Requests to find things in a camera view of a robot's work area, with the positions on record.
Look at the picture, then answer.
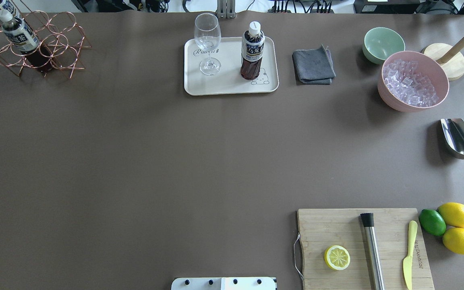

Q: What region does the copper wire bottle basket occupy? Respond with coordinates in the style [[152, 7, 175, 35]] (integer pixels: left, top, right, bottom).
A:
[[0, 0, 92, 79]]

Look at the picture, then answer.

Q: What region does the tea bottle white cap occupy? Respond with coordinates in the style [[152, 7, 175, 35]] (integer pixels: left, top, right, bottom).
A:
[[0, 10, 53, 74]]

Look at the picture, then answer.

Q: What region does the cream serving tray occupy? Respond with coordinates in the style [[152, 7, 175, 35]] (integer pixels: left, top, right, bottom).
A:
[[184, 37, 279, 96]]

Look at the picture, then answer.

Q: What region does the grey folded cloth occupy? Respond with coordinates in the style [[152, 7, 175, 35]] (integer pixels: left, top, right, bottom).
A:
[[292, 45, 336, 85]]

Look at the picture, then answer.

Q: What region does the clear wine glass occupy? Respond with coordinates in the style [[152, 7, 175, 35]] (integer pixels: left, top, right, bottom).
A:
[[194, 12, 221, 75]]

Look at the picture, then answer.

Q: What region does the bamboo cutting board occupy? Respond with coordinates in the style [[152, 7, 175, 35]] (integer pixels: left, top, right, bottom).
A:
[[298, 209, 418, 290]]

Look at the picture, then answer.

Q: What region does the half lemon slice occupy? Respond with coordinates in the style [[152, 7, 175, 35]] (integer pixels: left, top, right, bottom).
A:
[[324, 245, 350, 271]]

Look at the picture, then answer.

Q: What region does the steel muddler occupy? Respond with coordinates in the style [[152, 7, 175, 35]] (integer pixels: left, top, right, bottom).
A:
[[360, 213, 385, 290]]

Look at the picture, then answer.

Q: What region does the mint green bowl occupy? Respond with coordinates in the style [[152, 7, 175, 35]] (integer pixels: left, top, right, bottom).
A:
[[362, 27, 406, 64]]

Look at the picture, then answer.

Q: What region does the pink bowl of ice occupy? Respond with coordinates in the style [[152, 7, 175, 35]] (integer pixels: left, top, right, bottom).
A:
[[377, 51, 450, 112]]

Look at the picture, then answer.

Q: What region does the yellow plastic knife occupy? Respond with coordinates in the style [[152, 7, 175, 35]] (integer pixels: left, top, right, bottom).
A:
[[402, 220, 418, 290]]

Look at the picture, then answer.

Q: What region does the green lime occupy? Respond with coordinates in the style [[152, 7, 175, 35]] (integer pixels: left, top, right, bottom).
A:
[[418, 209, 446, 236]]

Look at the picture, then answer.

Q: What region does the yellow lemon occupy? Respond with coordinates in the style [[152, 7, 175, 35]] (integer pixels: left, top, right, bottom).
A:
[[437, 202, 464, 228], [442, 227, 464, 255]]

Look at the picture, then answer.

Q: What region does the wooden cup tree stand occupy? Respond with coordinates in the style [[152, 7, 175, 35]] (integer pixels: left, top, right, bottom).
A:
[[422, 36, 464, 81]]

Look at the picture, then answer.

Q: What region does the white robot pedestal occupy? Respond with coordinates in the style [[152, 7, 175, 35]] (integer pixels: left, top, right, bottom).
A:
[[171, 277, 278, 290]]

